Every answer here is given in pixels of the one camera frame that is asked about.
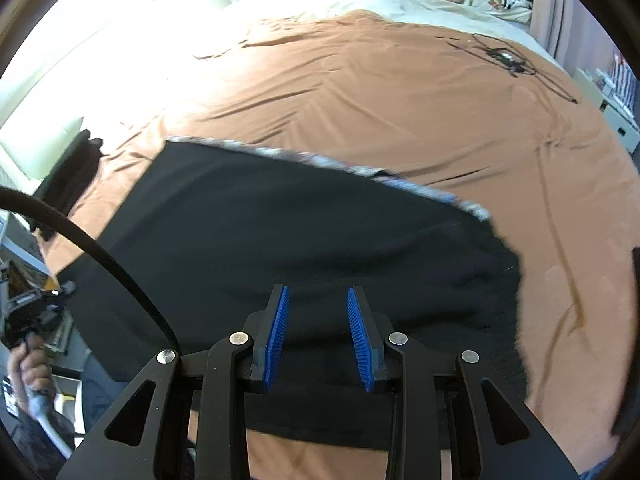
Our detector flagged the pink striped rack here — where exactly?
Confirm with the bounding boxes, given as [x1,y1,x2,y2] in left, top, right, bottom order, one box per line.
[607,49,640,108]

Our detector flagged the orange blanket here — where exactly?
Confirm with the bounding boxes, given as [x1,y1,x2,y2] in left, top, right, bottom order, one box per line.
[37,10,640,480]

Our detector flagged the person's left leg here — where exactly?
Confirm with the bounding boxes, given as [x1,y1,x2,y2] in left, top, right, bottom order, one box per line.
[75,355,132,436]

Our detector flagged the white nightstand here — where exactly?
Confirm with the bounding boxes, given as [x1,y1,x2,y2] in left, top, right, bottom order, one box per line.
[574,67,640,153]

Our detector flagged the black cable with small device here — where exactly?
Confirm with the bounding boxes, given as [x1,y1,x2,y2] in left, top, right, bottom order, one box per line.
[445,32,581,106]

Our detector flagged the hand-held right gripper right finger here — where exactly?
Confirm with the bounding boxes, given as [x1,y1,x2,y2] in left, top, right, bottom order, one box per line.
[347,285,583,480]

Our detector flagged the pink curtain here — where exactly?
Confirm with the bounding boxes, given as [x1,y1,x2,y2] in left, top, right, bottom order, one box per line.
[529,0,593,71]

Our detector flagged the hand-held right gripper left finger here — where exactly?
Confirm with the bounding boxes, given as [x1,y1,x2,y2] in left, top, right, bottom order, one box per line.
[55,285,291,480]

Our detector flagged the thick black sleeved cable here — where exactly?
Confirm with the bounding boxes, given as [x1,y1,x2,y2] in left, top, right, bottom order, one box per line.
[0,185,180,356]

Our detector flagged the person's left hand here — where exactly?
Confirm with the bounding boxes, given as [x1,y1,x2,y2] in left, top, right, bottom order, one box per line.
[10,344,35,413]

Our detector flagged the bear patterned pants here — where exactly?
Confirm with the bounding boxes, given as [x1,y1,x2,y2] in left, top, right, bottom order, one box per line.
[167,135,493,223]

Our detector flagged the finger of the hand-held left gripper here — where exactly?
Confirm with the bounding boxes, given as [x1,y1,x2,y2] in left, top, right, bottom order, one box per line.
[47,282,77,306]

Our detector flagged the black pants with white print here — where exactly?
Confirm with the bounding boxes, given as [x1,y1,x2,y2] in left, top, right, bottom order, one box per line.
[74,139,532,453]

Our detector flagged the cream padded headboard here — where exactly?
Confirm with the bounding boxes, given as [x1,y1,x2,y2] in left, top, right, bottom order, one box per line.
[0,0,248,196]

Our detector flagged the cream duvet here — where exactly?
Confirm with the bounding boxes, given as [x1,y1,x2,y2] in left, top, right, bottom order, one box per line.
[220,0,566,68]

